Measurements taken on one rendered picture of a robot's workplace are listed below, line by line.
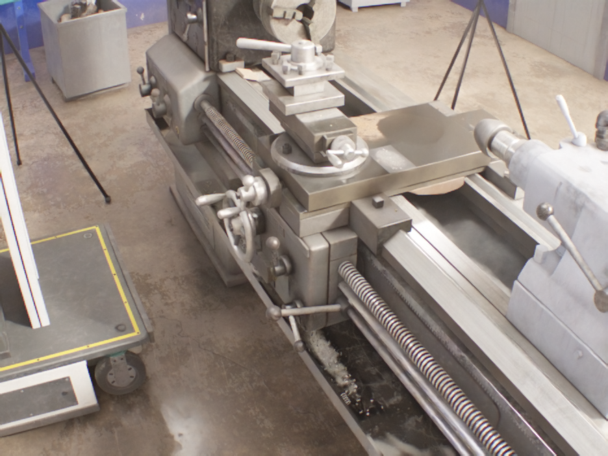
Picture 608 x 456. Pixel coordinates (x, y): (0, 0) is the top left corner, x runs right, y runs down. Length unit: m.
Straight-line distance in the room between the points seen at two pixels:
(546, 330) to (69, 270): 1.69
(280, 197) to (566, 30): 4.05
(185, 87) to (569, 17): 3.56
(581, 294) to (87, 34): 3.65
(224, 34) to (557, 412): 1.78
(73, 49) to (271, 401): 2.78
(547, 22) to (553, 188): 4.33
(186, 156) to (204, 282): 0.53
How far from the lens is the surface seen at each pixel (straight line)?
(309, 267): 1.75
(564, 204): 1.39
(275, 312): 1.72
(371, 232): 1.69
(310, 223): 1.73
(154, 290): 2.88
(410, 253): 1.64
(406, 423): 1.84
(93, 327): 2.27
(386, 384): 1.93
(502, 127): 1.61
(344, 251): 1.76
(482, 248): 1.90
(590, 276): 1.30
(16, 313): 2.41
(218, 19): 2.53
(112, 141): 4.04
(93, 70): 4.56
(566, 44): 5.57
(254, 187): 1.77
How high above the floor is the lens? 1.82
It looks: 34 degrees down
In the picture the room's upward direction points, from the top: straight up
